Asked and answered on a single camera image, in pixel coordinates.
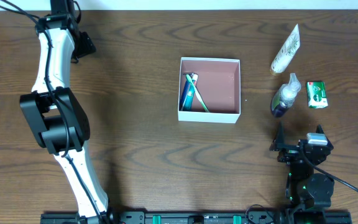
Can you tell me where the black mounting rail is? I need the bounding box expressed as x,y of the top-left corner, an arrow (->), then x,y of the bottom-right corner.
40,210 -> 352,224

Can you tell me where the small toothpaste tube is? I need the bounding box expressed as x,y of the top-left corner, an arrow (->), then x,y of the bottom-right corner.
181,73 -> 199,112

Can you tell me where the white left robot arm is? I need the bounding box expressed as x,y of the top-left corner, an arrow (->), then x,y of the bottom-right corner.
19,1 -> 114,223

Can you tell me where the white floral lotion tube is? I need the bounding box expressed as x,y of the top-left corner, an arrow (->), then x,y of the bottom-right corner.
270,24 -> 300,76

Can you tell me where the green Dettol soap bar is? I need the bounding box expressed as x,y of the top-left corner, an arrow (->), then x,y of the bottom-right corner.
306,81 -> 328,109

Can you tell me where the blue disposable razor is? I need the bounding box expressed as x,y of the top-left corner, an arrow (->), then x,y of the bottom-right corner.
178,73 -> 192,111

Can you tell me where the white box pink interior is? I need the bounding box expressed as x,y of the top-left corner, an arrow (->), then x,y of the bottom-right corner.
177,57 -> 241,124

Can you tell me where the clear pump bottle purple liquid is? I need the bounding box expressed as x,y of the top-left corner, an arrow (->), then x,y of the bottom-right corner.
270,73 -> 301,118

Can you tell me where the green white toothbrush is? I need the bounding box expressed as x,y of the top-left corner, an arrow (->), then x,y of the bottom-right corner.
186,74 -> 209,113

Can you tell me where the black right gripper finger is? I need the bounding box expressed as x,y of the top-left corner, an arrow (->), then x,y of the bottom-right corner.
269,122 -> 285,151
316,124 -> 329,143

